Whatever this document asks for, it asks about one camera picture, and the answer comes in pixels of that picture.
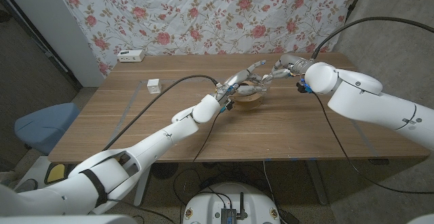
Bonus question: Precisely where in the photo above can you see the blue stool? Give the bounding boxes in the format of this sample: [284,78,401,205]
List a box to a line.
[14,102,81,156]

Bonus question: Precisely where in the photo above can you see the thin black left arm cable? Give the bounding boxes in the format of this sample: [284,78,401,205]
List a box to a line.
[178,112,222,224]

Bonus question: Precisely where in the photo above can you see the white table leg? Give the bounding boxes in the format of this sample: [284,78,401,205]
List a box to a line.
[133,168,153,208]

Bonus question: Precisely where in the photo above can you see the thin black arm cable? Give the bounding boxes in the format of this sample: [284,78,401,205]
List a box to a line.
[311,92,434,195]
[178,112,222,224]

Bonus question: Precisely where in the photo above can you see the white robot torso base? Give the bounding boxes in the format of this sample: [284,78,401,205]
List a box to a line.
[182,182,281,224]

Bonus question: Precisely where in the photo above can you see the black antenna box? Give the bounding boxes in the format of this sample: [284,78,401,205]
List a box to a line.
[220,192,248,224]

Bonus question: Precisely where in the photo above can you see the floral backdrop cloth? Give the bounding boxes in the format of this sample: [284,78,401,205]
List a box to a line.
[54,0,362,77]

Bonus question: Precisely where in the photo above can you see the white floor mat yellow shapes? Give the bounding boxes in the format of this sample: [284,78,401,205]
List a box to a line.
[22,155,77,191]

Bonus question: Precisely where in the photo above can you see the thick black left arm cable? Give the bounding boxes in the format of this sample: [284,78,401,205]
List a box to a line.
[101,74,220,152]

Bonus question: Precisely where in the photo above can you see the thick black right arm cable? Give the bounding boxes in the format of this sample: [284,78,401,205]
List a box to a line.
[311,16,434,61]

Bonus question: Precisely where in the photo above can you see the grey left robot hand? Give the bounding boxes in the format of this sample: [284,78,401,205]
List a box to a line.
[215,60,271,103]

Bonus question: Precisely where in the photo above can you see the grey sneaker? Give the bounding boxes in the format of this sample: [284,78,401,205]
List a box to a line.
[14,179,39,193]

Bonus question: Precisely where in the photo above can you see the white wall panel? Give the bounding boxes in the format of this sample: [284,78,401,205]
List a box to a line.
[0,0,105,88]

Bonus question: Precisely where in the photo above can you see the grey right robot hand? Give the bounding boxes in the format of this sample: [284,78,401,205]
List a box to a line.
[261,54,315,84]

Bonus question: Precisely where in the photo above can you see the grey tape outline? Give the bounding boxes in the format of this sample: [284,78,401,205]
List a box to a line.
[100,74,379,160]

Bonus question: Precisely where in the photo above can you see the grey table leg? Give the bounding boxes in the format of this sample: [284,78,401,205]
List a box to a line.
[306,160,328,206]

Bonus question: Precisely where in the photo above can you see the small white cube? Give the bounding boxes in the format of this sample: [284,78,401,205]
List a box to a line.
[146,78,163,95]

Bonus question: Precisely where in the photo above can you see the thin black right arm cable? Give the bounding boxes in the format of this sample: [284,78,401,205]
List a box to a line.
[311,92,434,195]

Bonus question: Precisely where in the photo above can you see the cardboard filament reel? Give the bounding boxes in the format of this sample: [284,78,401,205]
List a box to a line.
[226,76,266,111]

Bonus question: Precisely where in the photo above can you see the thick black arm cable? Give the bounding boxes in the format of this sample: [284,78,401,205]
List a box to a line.
[311,16,434,61]
[101,74,220,152]

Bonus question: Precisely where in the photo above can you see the white power strip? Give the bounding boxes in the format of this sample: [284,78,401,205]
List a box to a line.
[117,49,146,63]

